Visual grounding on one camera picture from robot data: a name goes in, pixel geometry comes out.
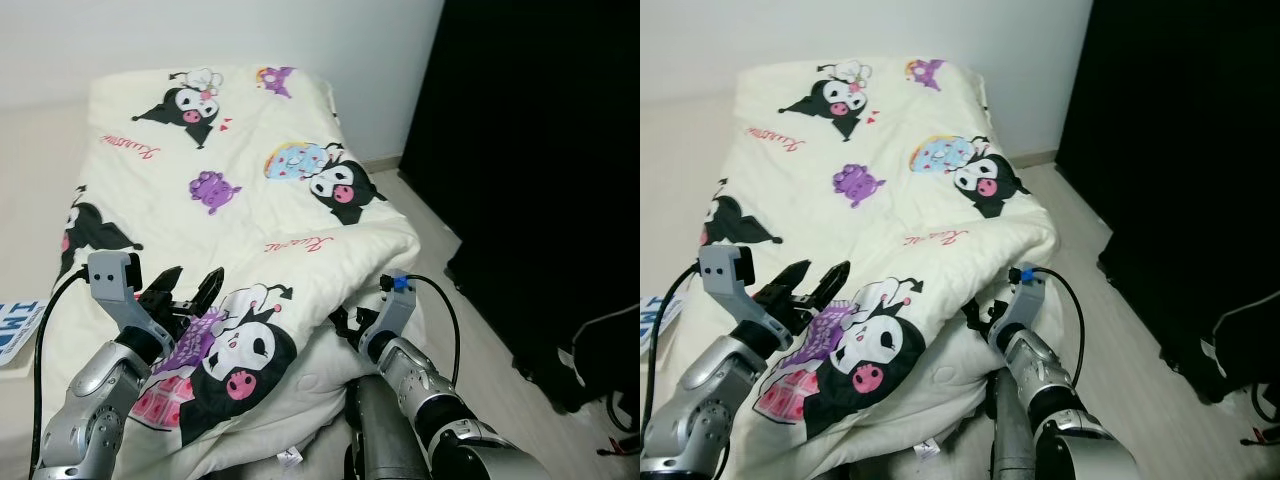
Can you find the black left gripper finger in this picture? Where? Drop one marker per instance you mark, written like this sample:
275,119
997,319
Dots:
834,284
168,283
209,290
794,278

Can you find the cream cartoon print quilt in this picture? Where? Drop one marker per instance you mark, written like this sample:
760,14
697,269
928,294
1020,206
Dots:
900,220
270,210

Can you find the blue white printed packet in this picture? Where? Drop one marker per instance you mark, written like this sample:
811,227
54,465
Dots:
18,335
658,320

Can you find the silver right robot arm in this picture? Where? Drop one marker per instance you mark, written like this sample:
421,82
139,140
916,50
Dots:
1040,360
410,370

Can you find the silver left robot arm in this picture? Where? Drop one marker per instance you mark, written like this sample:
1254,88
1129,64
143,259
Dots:
700,400
90,400

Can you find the cream sheeted mattress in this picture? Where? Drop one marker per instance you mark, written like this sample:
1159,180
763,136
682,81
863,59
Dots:
670,180
40,200

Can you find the large black furniture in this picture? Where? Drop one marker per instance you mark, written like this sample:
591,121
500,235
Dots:
530,150
1180,150

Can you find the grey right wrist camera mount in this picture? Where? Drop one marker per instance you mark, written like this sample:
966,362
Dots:
1022,300
390,310

